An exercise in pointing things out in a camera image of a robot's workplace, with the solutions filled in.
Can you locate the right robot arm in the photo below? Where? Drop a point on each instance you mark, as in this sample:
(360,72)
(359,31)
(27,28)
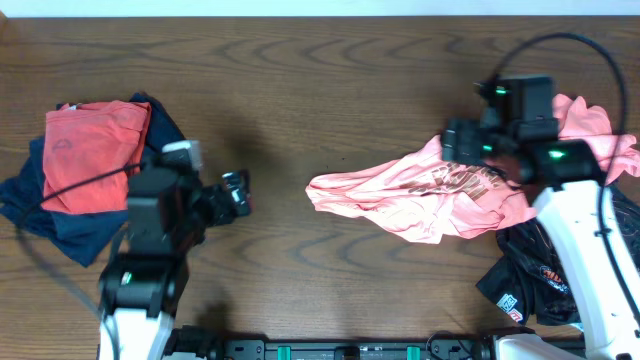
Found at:
(575,207)

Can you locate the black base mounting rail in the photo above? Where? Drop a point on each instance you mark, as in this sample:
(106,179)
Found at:
(196,343)

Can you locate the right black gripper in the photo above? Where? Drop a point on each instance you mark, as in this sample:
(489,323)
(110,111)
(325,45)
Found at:
(463,134)

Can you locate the folded navy blue garment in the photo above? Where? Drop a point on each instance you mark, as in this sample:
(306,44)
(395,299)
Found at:
(79,237)

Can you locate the folded orange red shirt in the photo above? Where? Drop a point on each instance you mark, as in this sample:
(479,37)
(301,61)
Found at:
(86,140)

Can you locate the pink printed t-shirt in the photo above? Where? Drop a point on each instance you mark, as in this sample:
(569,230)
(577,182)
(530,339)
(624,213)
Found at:
(422,198)

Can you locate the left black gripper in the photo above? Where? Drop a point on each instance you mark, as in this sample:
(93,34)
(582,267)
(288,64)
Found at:
(239,199)

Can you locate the black patterned garment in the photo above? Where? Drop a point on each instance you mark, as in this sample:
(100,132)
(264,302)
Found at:
(528,279)

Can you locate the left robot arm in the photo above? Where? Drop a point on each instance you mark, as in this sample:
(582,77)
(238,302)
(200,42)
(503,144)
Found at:
(169,212)

